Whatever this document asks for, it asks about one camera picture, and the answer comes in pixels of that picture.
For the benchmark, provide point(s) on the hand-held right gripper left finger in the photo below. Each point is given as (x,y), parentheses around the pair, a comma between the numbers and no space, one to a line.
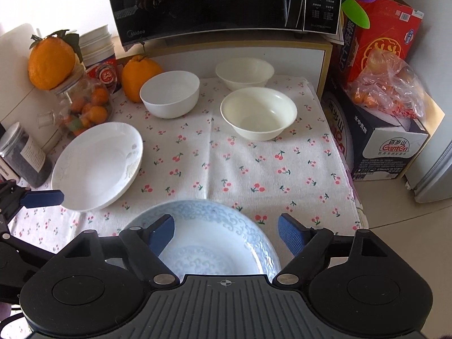
(161,235)

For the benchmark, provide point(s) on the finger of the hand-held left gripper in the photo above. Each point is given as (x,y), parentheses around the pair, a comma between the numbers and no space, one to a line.
(42,198)

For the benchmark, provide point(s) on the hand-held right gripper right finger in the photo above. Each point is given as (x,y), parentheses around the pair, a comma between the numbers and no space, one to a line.
(290,235)

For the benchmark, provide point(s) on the blue patterned plate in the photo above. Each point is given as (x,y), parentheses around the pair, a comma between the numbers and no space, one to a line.
(215,240)

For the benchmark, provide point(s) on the white plate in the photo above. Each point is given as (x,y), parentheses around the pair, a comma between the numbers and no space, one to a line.
(95,164)

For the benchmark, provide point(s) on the cream white bowl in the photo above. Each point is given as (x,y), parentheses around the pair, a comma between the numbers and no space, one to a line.
(258,113)
(244,72)

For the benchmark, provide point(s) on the tall white bowl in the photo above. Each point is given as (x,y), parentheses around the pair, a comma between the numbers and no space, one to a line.
(169,93)

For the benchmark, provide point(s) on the dark jar with grey lid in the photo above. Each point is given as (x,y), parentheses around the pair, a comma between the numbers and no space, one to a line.
(23,157)

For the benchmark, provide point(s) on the pink floral cloth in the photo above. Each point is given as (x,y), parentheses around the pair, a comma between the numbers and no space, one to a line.
(356,197)

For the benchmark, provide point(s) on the small clear glass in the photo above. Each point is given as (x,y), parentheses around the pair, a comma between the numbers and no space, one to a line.
(47,120)

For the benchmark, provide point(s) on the cherry print tablecloth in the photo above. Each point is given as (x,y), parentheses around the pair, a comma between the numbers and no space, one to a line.
(226,169)

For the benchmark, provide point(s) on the glass jar of kumquats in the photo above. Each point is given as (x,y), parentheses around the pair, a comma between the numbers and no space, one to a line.
(86,109)

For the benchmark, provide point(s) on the dark water carton box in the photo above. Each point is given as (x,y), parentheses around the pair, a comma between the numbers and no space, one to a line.
(378,144)

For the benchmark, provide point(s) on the orange with green leaves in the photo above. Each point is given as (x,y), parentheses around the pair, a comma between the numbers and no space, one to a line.
(51,65)

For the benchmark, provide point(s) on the red label paper cup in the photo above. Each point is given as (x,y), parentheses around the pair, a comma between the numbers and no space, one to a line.
(106,76)

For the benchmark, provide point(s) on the large orange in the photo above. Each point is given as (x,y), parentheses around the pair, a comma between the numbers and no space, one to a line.
(139,77)

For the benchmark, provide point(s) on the white refrigerator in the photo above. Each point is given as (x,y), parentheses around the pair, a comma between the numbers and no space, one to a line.
(432,162)

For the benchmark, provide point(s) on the stack of white paper cups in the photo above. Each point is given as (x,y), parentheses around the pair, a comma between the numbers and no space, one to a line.
(97,47)

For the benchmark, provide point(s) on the plastic bag of oranges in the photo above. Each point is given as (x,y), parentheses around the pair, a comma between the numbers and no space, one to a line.
(385,84)

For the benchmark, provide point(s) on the red cardboard box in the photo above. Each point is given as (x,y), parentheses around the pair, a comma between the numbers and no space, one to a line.
(381,39)

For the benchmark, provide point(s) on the black microwave oven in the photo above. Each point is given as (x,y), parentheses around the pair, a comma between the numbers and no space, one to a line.
(212,3)

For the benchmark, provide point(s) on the purple plush toy green leaf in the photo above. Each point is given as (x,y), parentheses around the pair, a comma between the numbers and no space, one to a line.
(360,3)

